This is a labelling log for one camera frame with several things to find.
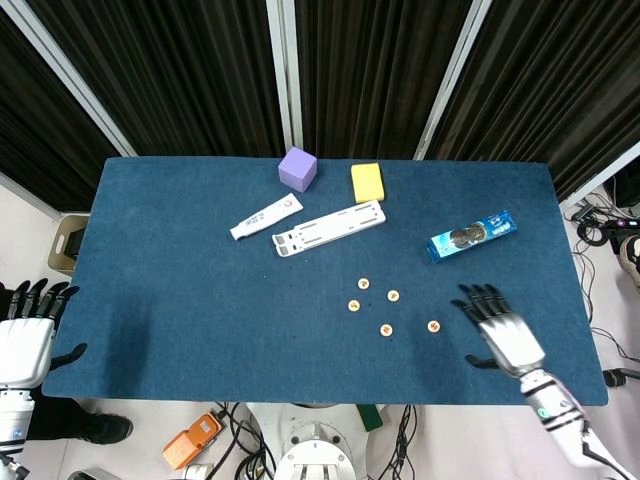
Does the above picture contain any white toothpaste tube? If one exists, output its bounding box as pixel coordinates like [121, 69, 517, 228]
[229, 193, 305, 242]

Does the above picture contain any black cable coil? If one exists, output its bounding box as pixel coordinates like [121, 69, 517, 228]
[574, 218, 622, 249]

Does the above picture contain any green block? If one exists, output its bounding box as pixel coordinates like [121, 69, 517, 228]
[356, 403, 385, 432]

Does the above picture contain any orange foot pedal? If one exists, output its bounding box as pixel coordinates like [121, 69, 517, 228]
[162, 410, 225, 471]

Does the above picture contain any black shoe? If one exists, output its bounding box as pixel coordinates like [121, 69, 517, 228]
[72, 411, 135, 446]

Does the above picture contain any beige sneaker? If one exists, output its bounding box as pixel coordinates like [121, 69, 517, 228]
[618, 235, 640, 289]

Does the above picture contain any beige plastic bin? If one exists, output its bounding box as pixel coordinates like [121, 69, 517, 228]
[46, 213, 91, 274]

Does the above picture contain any purple foam cube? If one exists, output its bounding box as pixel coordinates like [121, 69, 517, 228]
[277, 146, 319, 194]

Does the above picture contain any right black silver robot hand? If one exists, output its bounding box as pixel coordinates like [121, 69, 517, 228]
[450, 283, 547, 379]

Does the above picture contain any yellow sponge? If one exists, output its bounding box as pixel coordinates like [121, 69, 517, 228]
[350, 163, 389, 204]

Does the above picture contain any black pleated curtain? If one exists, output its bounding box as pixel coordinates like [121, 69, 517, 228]
[0, 9, 122, 212]
[425, 0, 640, 202]
[293, 0, 475, 160]
[24, 0, 287, 159]

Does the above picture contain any white frame post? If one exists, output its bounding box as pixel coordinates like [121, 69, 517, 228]
[0, 0, 139, 159]
[413, 0, 497, 161]
[557, 139, 640, 207]
[0, 171, 65, 222]
[265, 0, 305, 152]

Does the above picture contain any blue table cloth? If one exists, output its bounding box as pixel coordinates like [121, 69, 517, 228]
[41, 156, 610, 407]

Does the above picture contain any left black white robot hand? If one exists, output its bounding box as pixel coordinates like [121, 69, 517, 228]
[0, 279, 88, 389]

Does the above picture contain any blue cookie pack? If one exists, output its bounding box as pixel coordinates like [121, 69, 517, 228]
[426, 209, 518, 264]

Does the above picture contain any white plastic folding stand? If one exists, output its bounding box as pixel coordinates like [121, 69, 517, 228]
[271, 199, 388, 259]

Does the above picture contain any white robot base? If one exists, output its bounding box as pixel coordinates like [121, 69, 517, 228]
[244, 400, 385, 480]

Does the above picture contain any black trouser leg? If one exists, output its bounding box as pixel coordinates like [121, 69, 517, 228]
[28, 394, 99, 442]

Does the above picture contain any black cable bundle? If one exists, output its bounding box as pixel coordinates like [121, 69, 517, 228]
[212, 402, 277, 480]
[387, 404, 419, 480]

